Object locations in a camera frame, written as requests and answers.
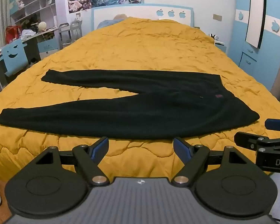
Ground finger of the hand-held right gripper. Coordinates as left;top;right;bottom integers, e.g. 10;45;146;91
265;118;280;131
234;132;280;150

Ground white and blue headboard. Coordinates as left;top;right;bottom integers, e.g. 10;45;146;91
91;4;195;32

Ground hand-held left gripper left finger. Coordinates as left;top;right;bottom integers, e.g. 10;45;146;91
35;136;110;185

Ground grey desk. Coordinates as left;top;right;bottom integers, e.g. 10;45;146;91
0;26;61;94

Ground black pants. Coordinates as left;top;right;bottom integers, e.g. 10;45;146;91
0;69;260;140

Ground blue pillow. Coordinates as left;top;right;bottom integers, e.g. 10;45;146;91
97;13;129;30

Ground grey folding rack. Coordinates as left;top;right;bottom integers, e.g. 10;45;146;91
58;23;71;50
70;20;83;43

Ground yellow quilted bedspread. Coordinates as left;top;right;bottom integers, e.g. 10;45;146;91
0;17;280;183

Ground white and blue bookshelf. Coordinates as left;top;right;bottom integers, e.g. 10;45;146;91
9;0;57;27

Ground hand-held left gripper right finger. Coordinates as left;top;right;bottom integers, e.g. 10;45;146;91
171;137;248;185

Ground red bag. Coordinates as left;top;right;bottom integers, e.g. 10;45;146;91
5;25;22;44

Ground blue and white wardrobe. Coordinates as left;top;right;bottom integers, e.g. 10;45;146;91
229;0;280;96

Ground blue smiley-face chair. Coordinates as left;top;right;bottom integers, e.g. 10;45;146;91
0;38;30;78

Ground white black-edged panel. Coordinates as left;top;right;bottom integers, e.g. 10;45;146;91
245;0;268;49

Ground white cloth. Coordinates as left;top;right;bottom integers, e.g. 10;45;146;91
21;29;37;39

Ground white nightstand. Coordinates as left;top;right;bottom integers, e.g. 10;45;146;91
212;39;227;54

